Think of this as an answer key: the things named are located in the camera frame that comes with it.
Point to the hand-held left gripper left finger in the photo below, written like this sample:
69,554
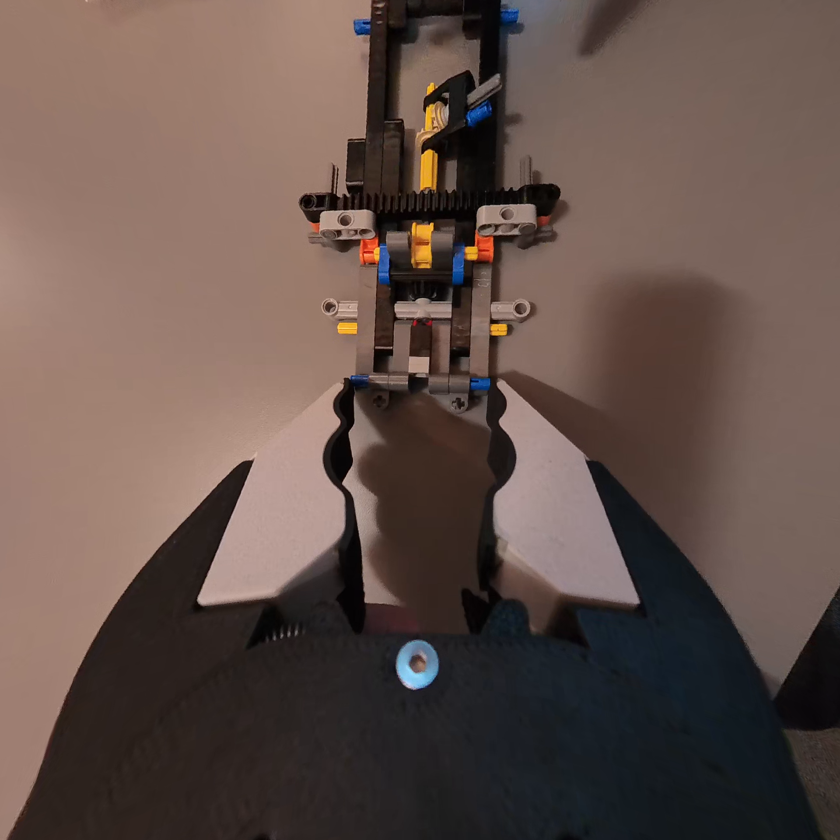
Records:
275,525

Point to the black lego chassis assembly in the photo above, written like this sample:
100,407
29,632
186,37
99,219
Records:
377,98

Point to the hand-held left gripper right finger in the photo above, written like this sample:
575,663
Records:
558,525

